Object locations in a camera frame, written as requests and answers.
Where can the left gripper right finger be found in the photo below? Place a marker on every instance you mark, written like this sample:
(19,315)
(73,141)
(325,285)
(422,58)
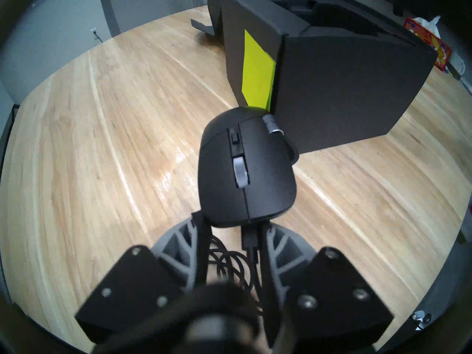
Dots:
(324,290)

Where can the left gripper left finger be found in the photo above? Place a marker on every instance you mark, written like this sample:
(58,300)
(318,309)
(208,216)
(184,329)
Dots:
(147,283)

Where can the black computer mouse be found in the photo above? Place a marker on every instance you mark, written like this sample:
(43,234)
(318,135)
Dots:
(258,172)

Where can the black cardboard box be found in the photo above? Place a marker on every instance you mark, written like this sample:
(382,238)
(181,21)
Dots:
(343,91)

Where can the colourful floral tissue box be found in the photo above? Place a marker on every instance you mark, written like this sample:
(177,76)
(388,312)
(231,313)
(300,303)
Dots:
(438,47)

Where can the yellow-green sticky note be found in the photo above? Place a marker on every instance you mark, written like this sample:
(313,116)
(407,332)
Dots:
(258,73)

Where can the grey mesh office chair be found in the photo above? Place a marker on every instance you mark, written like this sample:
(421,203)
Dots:
(147,6)

